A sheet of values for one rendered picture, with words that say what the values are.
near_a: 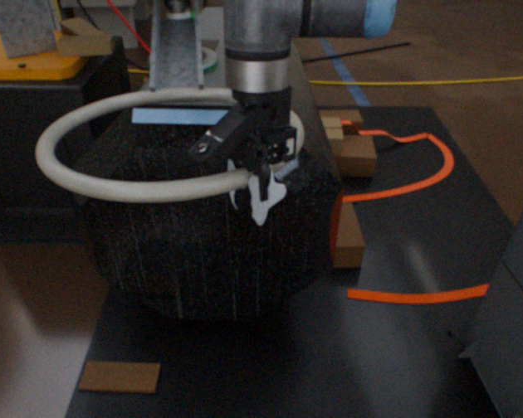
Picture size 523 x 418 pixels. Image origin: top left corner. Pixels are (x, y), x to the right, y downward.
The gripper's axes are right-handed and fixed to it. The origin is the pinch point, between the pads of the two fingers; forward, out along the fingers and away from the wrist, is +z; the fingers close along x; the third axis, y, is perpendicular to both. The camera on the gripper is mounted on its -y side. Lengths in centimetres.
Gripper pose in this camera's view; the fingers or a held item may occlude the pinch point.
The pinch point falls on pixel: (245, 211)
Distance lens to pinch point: 73.6
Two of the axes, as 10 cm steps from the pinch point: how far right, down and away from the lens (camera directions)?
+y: 7.9, -3.2, 5.2
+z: -0.1, 8.5, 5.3
